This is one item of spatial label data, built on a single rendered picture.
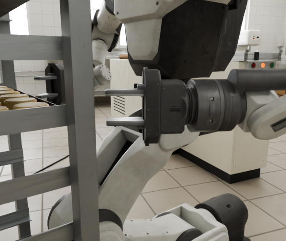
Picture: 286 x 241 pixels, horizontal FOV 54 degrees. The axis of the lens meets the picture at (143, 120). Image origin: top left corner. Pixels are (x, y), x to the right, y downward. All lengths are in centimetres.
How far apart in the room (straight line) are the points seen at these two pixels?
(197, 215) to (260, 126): 60
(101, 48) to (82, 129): 75
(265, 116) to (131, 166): 34
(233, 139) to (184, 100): 150
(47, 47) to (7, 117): 10
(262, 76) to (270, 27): 703
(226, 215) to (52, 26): 489
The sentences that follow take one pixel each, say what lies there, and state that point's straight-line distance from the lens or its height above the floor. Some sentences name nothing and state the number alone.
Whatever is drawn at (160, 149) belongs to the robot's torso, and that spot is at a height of 64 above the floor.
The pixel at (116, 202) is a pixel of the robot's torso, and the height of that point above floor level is 52.
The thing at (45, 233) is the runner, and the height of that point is 61.
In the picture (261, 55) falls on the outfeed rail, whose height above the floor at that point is 87.
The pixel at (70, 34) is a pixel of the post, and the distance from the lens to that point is 37.
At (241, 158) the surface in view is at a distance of 202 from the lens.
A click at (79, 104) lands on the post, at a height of 80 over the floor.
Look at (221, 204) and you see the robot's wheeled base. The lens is 106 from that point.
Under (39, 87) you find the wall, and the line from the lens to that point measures 549.
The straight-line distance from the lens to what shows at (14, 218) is 91.
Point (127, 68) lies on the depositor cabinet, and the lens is 293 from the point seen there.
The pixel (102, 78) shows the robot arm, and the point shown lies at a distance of 94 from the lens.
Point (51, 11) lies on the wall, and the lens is 553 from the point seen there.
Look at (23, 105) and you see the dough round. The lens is 44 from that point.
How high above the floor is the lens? 86
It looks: 13 degrees down
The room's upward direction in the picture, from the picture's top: straight up
